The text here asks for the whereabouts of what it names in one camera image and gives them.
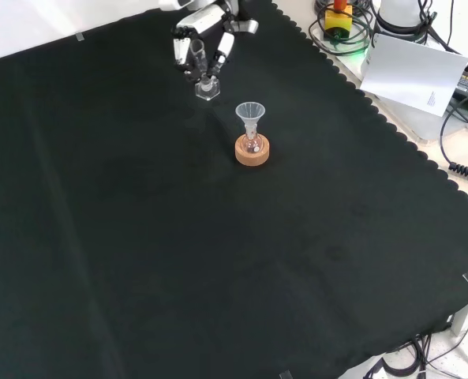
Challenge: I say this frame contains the yellow stop button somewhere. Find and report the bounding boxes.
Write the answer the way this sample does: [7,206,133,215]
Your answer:
[323,0,354,41]

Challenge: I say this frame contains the pale board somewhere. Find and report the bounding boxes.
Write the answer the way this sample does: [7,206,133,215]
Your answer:
[359,32,468,118]

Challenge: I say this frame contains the cork ring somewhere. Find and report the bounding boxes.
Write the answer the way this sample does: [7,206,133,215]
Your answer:
[234,133,272,167]

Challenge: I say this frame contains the black bench cloth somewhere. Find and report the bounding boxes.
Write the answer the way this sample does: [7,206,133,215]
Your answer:
[0,0,468,379]

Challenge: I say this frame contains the black floor cables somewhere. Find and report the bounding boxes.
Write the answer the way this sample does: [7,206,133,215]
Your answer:
[365,331,468,379]

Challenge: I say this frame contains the grey base plate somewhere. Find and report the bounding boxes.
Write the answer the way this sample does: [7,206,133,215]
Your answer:
[369,92,468,144]

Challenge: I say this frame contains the black cable loop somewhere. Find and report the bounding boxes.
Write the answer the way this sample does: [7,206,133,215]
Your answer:
[307,14,373,55]

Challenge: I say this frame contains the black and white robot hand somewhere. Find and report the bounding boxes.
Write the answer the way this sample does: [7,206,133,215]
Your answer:
[172,0,259,84]

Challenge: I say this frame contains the clear round-bottom flask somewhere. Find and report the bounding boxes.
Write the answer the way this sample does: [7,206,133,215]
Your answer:
[241,125,264,155]

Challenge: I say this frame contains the black coiled cable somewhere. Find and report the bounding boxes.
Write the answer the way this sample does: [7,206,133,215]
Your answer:
[439,98,468,183]

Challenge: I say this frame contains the clear plastic funnel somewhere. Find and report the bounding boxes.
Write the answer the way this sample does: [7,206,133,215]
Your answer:
[235,101,267,137]

